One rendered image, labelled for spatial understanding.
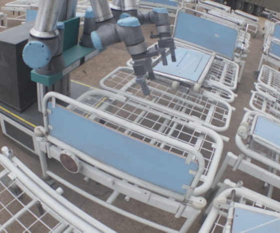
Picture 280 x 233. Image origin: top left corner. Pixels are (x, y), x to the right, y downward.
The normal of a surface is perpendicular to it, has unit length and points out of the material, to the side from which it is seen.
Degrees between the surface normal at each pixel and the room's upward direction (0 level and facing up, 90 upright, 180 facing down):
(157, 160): 90
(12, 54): 90
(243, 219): 5
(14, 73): 90
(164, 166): 90
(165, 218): 0
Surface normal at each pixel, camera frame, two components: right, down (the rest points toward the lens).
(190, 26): -0.41, 0.47
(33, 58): 0.00, 0.63
